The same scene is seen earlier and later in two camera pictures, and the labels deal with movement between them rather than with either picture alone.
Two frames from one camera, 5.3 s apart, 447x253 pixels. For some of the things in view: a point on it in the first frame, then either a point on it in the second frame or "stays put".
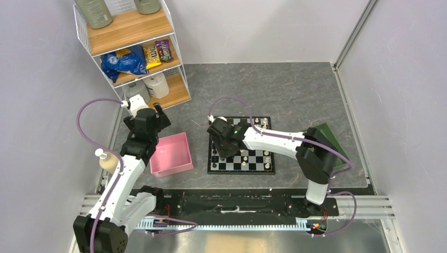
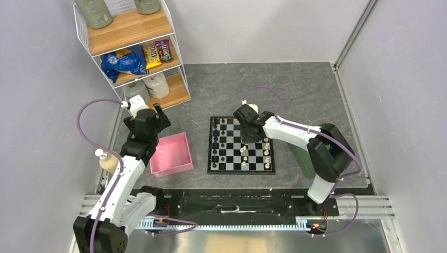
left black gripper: x=162 y=122 stays put
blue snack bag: x=134 y=62 stays put
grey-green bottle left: x=97 y=11 stays put
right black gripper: x=222 y=153 → x=246 y=139
